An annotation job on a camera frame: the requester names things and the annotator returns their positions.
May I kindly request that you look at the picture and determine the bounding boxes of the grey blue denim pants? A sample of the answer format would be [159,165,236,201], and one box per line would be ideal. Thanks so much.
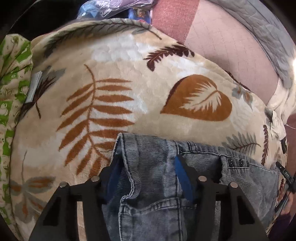
[103,133,279,240]

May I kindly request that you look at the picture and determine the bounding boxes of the right hand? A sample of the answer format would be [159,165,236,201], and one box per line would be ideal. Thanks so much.
[277,191,294,223]

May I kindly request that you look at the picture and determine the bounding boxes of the cream leaf pattern fleece blanket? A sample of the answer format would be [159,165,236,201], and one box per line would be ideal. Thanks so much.
[10,19,287,240]

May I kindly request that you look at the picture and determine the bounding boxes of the white paper booklet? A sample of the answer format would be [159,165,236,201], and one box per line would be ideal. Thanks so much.
[25,71,43,103]

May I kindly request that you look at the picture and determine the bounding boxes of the pink bed sheet mattress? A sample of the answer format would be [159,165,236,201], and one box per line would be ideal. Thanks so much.
[152,1,278,103]

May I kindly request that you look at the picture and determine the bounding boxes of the green white patterned cloth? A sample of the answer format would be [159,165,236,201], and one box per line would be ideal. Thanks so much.
[1,34,33,233]

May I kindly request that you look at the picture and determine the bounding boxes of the grey quilted blanket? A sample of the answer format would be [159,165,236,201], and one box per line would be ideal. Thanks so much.
[212,0,295,89]

